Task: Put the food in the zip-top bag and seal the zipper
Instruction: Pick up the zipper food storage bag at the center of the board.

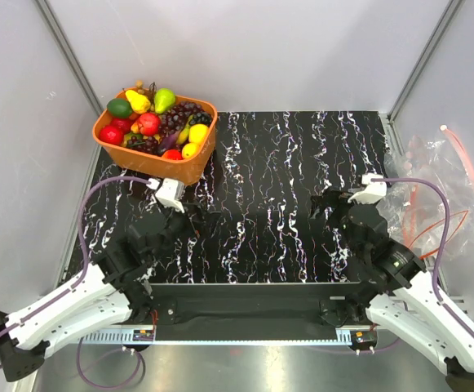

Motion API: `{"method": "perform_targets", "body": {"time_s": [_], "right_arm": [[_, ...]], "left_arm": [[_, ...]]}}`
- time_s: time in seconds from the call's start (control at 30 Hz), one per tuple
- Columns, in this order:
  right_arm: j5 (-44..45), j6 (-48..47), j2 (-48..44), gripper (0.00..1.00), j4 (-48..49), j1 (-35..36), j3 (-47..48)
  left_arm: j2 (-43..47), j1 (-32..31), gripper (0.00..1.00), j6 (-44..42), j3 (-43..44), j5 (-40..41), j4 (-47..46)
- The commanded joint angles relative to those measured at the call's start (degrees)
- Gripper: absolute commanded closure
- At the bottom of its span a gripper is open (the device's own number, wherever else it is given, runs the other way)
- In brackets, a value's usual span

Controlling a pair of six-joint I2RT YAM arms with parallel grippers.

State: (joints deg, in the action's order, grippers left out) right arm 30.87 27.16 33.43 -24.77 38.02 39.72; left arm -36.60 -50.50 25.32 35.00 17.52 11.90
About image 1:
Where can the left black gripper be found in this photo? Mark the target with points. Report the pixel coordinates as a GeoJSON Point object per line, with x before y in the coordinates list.
{"type": "Point", "coordinates": [207, 219]}

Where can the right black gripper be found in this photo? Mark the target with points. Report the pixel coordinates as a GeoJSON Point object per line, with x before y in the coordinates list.
{"type": "Point", "coordinates": [336, 199]}

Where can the red apple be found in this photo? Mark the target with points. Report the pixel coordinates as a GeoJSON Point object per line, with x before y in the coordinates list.
{"type": "Point", "coordinates": [148, 124]}

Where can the purple grape bunch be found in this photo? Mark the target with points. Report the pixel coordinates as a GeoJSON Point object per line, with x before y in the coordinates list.
{"type": "Point", "coordinates": [176, 118]}

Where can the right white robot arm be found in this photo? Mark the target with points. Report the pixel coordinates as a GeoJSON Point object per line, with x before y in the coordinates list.
{"type": "Point", "coordinates": [396, 291]}

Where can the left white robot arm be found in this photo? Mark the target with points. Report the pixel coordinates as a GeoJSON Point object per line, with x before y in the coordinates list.
{"type": "Point", "coordinates": [114, 288]}

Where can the pile of zip bags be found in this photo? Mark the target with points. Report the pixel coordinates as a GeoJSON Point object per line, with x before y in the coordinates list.
{"type": "Point", "coordinates": [441, 202]}

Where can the orange plastic fruit basket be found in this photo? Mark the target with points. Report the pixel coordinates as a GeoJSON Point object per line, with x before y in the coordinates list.
{"type": "Point", "coordinates": [188, 171]}

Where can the red tomato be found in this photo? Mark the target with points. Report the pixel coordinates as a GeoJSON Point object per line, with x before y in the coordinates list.
{"type": "Point", "coordinates": [173, 154]}

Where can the dark grape bunch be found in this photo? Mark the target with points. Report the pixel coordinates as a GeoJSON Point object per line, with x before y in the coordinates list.
{"type": "Point", "coordinates": [143, 144]}

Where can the small yellow lemon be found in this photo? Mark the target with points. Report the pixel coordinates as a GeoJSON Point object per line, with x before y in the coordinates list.
{"type": "Point", "coordinates": [189, 150]}

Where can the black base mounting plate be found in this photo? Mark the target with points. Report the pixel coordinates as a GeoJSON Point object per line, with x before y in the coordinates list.
{"type": "Point", "coordinates": [224, 313]}

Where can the red round fruit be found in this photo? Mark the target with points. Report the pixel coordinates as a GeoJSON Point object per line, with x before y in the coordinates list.
{"type": "Point", "coordinates": [111, 135]}

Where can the black grape cluster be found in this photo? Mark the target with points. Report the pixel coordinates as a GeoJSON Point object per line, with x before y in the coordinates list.
{"type": "Point", "coordinates": [200, 118]}

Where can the yellow pear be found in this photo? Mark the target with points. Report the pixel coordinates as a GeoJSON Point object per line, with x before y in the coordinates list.
{"type": "Point", "coordinates": [139, 103]}

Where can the dark green avocado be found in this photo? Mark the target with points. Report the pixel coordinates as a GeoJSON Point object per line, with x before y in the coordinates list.
{"type": "Point", "coordinates": [119, 108]}

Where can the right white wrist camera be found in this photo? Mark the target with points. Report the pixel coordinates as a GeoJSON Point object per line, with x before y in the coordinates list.
{"type": "Point", "coordinates": [373, 189]}

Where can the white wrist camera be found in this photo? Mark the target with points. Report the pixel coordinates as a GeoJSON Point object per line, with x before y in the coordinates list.
{"type": "Point", "coordinates": [373, 189]}
{"type": "Point", "coordinates": [168, 192]}

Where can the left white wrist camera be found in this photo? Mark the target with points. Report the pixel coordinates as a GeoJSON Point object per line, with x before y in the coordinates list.
{"type": "Point", "coordinates": [168, 192]}

